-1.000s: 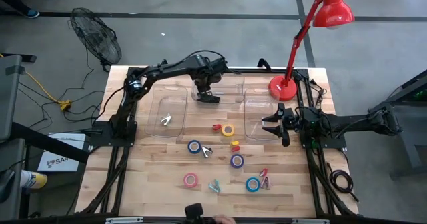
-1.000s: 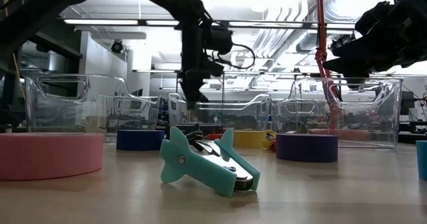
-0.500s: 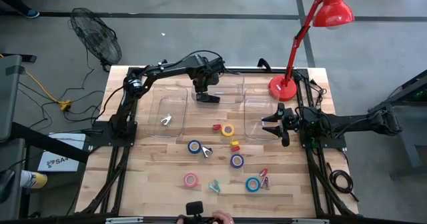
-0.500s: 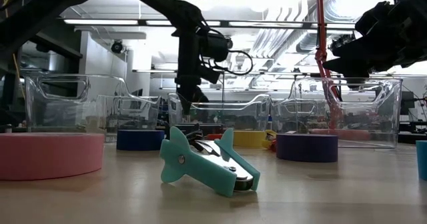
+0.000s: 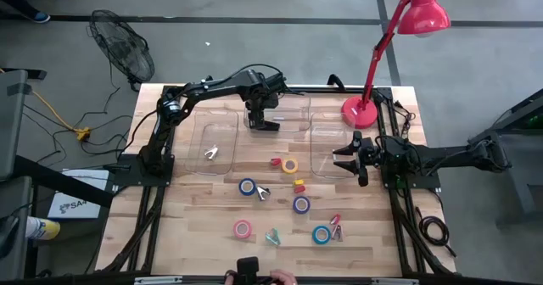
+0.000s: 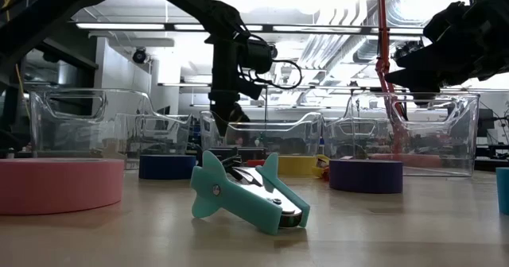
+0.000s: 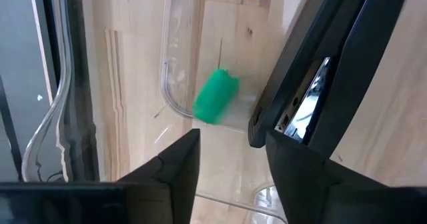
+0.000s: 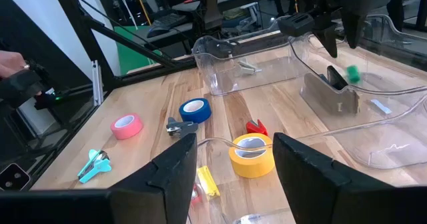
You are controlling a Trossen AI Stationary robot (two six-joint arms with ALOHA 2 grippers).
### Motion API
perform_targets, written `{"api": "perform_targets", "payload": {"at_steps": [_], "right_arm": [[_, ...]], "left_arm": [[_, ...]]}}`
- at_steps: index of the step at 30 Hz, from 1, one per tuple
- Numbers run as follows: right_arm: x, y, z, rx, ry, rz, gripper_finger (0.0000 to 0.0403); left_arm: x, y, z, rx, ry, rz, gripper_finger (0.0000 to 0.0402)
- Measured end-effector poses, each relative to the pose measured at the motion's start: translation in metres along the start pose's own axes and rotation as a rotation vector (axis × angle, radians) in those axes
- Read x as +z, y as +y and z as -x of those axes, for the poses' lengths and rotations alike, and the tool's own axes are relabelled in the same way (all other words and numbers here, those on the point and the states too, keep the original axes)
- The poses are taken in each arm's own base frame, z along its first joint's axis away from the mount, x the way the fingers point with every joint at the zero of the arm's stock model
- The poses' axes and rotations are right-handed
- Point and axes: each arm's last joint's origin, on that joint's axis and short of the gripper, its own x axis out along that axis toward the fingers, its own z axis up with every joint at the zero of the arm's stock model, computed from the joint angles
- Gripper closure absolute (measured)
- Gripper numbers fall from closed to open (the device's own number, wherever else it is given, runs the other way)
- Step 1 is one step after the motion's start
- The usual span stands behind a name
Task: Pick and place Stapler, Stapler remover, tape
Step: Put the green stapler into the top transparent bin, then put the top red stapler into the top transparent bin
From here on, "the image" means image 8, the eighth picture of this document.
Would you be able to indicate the person's hand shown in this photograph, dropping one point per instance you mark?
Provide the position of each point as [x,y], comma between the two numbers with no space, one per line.
[11,62]

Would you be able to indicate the pink tape roll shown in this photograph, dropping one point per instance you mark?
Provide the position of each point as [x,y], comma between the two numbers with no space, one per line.
[128,130]

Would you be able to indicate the black staple remover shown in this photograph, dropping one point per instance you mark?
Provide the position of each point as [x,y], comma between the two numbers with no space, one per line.
[181,128]

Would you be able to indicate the silver aluminium profile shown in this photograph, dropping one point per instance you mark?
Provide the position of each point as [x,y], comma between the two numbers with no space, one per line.
[97,84]

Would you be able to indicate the black table-level camera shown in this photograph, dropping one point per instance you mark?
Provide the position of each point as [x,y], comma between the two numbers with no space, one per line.
[14,177]

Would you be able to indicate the black keyboard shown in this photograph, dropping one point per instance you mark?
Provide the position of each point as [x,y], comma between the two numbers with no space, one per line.
[165,24]

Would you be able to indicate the yellow mini stapler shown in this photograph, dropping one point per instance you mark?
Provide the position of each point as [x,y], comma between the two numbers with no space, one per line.
[207,182]

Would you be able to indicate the black aluminium rig frame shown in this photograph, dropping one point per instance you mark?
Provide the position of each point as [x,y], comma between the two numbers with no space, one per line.
[83,34]

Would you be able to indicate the clear plastic bin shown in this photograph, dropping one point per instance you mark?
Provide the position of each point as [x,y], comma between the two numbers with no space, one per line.
[220,80]
[393,144]
[253,197]

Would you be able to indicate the teal staple remover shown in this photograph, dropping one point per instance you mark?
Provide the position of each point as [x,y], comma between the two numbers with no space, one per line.
[96,165]

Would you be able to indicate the red mini stapler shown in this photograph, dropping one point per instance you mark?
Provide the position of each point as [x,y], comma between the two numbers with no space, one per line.
[196,194]

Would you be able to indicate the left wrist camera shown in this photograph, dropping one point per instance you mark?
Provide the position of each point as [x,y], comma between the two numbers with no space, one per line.
[295,24]

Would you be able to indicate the red staple remover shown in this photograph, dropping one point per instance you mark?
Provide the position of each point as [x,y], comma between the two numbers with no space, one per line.
[256,128]

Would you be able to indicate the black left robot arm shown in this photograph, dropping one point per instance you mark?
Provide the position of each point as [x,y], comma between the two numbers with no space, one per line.
[211,7]

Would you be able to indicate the yellow tape roll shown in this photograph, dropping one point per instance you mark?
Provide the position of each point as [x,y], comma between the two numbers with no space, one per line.
[250,167]

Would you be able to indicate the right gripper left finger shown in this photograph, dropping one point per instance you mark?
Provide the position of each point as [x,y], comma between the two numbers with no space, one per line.
[160,190]

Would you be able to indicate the silver staple remover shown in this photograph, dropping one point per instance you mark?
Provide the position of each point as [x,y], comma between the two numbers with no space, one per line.
[247,69]

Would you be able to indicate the green board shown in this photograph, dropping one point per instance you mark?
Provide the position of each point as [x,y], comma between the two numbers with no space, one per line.
[133,60]

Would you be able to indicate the green mini stapler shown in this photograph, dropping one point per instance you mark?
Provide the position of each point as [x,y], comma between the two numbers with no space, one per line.
[353,74]

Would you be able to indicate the dark blue tape roll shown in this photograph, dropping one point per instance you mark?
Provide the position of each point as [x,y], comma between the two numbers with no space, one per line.
[200,115]

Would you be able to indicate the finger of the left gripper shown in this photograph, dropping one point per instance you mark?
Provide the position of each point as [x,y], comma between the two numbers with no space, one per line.
[328,34]
[353,27]

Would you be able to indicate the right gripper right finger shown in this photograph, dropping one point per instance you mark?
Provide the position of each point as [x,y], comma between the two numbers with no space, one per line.
[333,197]

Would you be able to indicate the silver staple strip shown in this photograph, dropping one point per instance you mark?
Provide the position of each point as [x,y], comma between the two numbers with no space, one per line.
[381,106]

